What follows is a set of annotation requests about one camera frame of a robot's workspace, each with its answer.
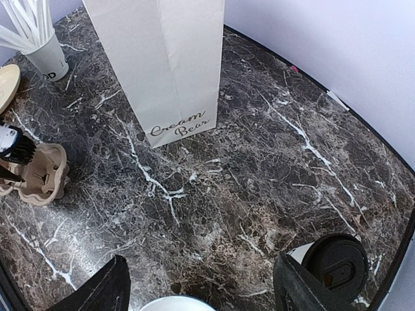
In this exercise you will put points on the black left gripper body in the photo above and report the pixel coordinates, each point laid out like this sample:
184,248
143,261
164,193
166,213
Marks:
24,152

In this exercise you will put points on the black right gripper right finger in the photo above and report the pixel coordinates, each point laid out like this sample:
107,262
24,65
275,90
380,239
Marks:
292,280

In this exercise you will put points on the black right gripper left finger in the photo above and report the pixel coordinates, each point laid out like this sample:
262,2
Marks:
108,289

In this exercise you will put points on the brown pulp cup carrier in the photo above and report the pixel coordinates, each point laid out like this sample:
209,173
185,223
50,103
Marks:
42,180

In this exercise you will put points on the white paper coffee cup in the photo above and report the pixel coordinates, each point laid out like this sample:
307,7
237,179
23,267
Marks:
302,253

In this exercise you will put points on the black plastic cup lid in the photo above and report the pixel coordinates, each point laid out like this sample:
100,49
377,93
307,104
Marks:
340,263

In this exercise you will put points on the white cream bear paper bag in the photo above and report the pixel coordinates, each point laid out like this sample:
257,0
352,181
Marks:
167,57

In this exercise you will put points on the white ceramic bowl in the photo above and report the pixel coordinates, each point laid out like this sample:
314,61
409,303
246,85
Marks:
177,303

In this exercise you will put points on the beige round plate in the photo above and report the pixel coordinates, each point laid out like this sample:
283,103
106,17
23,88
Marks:
10,77

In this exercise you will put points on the white cup holding straws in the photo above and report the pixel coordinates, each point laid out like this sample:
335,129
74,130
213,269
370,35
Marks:
50,60

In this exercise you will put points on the white wrapped straws bundle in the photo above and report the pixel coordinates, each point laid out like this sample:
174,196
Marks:
33,22

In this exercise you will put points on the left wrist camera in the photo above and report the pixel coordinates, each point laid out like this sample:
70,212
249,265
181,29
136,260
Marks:
10,137

